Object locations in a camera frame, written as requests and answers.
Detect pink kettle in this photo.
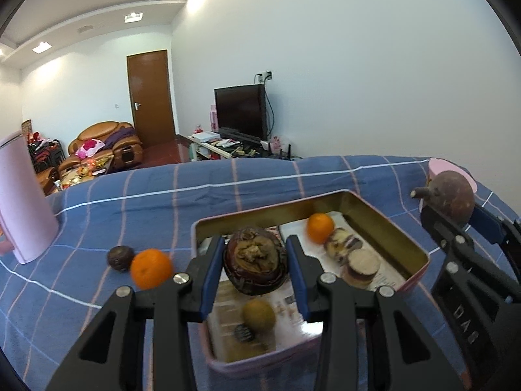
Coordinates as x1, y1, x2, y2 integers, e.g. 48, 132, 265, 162
0, 130, 59, 265

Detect cluttered coffee table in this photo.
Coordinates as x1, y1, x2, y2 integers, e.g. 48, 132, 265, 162
58, 156, 115, 191

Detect small dark passion fruit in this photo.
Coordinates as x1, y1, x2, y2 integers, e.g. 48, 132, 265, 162
106, 245, 135, 272

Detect white television stand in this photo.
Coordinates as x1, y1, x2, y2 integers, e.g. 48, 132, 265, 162
188, 131, 303, 162

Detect black television cable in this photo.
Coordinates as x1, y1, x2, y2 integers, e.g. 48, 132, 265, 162
264, 83, 278, 142

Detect pink red cloth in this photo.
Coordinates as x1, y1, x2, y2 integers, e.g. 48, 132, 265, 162
77, 138, 106, 160

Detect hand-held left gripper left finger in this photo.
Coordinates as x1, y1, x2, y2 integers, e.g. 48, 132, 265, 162
45, 235, 226, 391

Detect small dark round item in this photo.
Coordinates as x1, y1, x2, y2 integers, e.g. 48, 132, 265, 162
233, 323, 257, 343

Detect blue plaid bed sheet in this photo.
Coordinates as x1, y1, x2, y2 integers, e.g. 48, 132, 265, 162
0, 155, 521, 391

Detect brown leather sofa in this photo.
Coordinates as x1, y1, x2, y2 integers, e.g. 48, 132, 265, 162
67, 121, 144, 172

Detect purple cloth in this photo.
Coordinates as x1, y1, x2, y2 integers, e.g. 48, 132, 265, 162
103, 126, 137, 148

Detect pink tin lid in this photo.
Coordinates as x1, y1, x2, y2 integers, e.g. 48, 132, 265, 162
427, 157, 479, 193

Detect round pale cake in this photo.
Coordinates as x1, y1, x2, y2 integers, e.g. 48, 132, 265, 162
343, 248, 382, 288

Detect pink tin box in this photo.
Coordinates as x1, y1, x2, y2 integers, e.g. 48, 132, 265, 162
190, 189, 431, 372

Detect red chairs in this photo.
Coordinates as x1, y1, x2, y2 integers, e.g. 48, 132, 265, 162
26, 131, 66, 172

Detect orange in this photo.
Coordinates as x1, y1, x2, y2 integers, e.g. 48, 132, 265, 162
307, 213, 335, 244
130, 248, 174, 290

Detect dark purple mangosteen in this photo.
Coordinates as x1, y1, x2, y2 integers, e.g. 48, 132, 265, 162
423, 170, 476, 226
223, 227, 288, 296

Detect printed paper liner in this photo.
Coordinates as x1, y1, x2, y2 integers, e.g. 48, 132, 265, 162
207, 211, 406, 364

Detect round marbled cake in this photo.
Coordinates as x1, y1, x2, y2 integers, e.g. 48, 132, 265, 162
324, 228, 364, 260

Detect brown wooden door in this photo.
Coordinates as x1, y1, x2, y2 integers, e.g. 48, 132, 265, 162
126, 50, 177, 148

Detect green-brown round fruit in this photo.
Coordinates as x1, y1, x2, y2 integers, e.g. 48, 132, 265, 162
243, 299, 277, 335

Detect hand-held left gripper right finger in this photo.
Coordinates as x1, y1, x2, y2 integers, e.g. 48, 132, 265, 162
285, 234, 465, 391

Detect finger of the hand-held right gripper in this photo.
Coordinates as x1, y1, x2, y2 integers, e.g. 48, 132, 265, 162
469, 205, 521, 278
411, 187, 518, 303

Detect black television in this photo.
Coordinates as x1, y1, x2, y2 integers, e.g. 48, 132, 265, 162
214, 85, 268, 141

